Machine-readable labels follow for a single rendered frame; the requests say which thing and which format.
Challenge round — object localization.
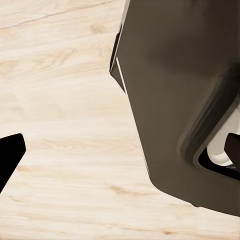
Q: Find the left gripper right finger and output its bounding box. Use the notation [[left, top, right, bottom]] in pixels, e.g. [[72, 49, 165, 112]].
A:
[[224, 132, 240, 173]]

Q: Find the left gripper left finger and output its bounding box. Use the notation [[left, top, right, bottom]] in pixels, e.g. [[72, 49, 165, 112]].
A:
[[0, 133, 26, 193]]

